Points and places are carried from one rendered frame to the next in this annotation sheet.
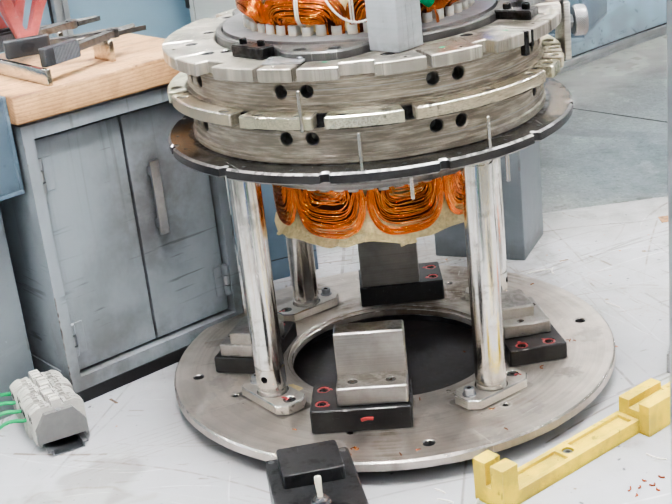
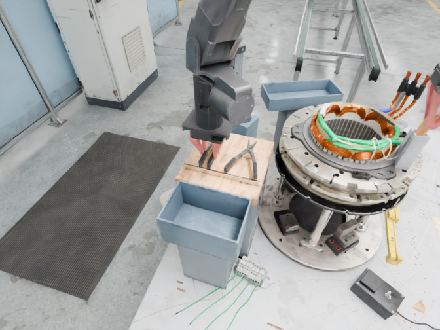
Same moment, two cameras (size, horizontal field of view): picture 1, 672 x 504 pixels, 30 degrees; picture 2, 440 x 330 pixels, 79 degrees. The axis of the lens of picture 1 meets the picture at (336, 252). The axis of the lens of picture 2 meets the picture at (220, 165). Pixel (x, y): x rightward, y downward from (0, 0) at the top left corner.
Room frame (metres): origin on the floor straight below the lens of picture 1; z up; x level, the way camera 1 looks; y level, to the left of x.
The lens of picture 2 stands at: (0.76, 0.50, 1.51)
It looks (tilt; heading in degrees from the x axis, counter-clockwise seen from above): 45 degrees down; 327
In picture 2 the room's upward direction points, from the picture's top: straight up
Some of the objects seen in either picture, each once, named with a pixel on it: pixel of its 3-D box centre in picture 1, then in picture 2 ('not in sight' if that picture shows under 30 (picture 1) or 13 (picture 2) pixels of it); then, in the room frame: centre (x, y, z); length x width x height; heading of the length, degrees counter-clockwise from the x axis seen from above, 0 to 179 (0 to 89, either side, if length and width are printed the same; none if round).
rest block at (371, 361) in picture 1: (370, 362); (348, 233); (0.89, -0.02, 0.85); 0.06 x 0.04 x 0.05; 85
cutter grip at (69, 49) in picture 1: (59, 52); (255, 170); (1.06, 0.21, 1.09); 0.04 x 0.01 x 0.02; 143
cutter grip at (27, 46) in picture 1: (27, 46); (230, 164); (1.10, 0.25, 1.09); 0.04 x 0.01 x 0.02; 113
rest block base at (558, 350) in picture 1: (525, 335); not in sight; (0.99, -0.16, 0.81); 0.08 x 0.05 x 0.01; 7
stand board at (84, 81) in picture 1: (65, 72); (228, 162); (1.14, 0.23, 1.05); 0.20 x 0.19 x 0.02; 128
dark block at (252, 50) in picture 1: (252, 47); (361, 175); (0.92, 0.04, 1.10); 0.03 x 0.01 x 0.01; 42
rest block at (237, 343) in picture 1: (251, 333); (289, 221); (1.02, 0.08, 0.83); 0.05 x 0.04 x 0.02; 161
